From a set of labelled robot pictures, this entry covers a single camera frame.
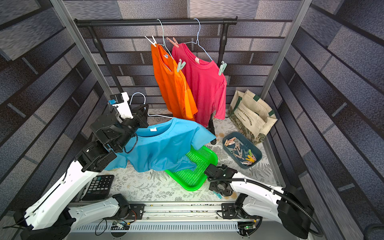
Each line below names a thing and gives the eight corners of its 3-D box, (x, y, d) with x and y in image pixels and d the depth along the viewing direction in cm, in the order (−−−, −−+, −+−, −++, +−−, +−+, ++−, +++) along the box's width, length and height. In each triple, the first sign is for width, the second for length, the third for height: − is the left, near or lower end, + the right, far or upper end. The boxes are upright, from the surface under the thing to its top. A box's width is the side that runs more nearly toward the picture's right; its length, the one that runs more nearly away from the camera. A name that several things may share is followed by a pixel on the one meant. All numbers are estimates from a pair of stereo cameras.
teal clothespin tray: (248, 173, 88) (250, 171, 85) (215, 143, 102) (216, 140, 99) (264, 157, 95) (266, 154, 92) (231, 130, 109) (232, 127, 106)
